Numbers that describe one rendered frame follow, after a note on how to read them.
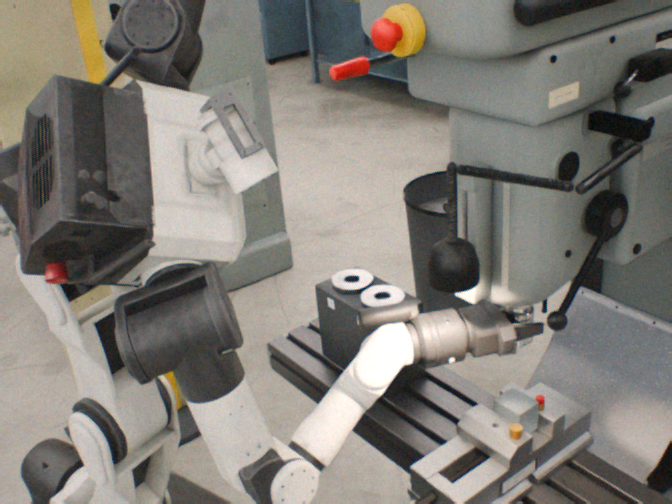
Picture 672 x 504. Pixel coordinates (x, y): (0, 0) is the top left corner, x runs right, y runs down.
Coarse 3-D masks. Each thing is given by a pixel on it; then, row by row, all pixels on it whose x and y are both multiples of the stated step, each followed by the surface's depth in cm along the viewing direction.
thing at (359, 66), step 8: (384, 56) 103; (392, 56) 104; (408, 56) 106; (344, 64) 99; (352, 64) 100; (360, 64) 100; (368, 64) 101; (376, 64) 103; (336, 72) 99; (344, 72) 99; (352, 72) 100; (360, 72) 101
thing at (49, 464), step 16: (32, 448) 183; (48, 448) 182; (64, 448) 182; (32, 464) 180; (48, 464) 178; (64, 464) 177; (80, 464) 178; (32, 480) 179; (48, 480) 176; (64, 480) 175; (176, 480) 196; (32, 496) 181; (48, 496) 175; (176, 496) 191; (192, 496) 190; (208, 496) 190
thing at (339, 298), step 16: (352, 272) 167; (368, 272) 167; (320, 288) 165; (336, 288) 163; (352, 288) 161; (368, 288) 161; (384, 288) 160; (320, 304) 168; (336, 304) 162; (352, 304) 158; (368, 304) 155; (384, 304) 155; (320, 320) 170; (336, 320) 164; (352, 320) 159; (336, 336) 167; (352, 336) 161; (336, 352) 169; (352, 352) 164; (400, 368) 160; (416, 368) 163; (400, 384) 161
